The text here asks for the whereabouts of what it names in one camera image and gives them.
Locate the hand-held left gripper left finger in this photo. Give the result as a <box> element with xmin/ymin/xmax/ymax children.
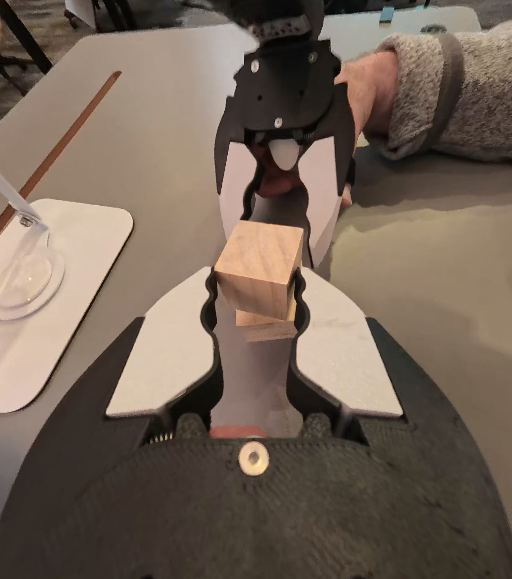
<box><xmin>105</xmin><ymin>266</ymin><xmax>225</xmax><ymax>419</ymax></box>

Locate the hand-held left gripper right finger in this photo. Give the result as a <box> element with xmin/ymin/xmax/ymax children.
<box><xmin>286</xmin><ymin>266</ymin><xmax>405</xmax><ymax>419</ymax></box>

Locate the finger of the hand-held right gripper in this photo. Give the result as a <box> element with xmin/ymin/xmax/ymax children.
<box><xmin>216</xmin><ymin>140</ymin><xmax>260</xmax><ymax>248</ymax></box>
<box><xmin>298</xmin><ymin>135</ymin><xmax>344</xmax><ymax>269</ymax></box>

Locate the pale wooden cube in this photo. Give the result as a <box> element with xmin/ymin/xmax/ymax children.
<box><xmin>235</xmin><ymin>258</ymin><xmax>304</xmax><ymax>343</ymax></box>

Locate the large wooden cube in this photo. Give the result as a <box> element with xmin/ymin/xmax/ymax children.
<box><xmin>214</xmin><ymin>220</ymin><xmax>305</xmax><ymax>321</ymax></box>

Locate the person's right hand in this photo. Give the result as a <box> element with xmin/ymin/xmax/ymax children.
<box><xmin>255</xmin><ymin>50</ymin><xmax>399</xmax><ymax>210</ymax></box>

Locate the clear plastic suction stand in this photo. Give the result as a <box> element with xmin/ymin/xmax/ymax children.
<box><xmin>0</xmin><ymin>138</ymin><xmax>65</xmax><ymax>341</ymax></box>

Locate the grey table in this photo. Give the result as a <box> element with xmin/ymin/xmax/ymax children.
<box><xmin>320</xmin><ymin>5</ymin><xmax>484</xmax><ymax>51</ymax></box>

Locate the black table leg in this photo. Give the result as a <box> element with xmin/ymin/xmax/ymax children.
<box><xmin>0</xmin><ymin>0</ymin><xmax>54</xmax><ymax>76</ymax></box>

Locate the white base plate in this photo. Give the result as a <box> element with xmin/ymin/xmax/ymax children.
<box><xmin>0</xmin><ymin>198</ymin><xmax>135</xmax><ymax>413</ymax></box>

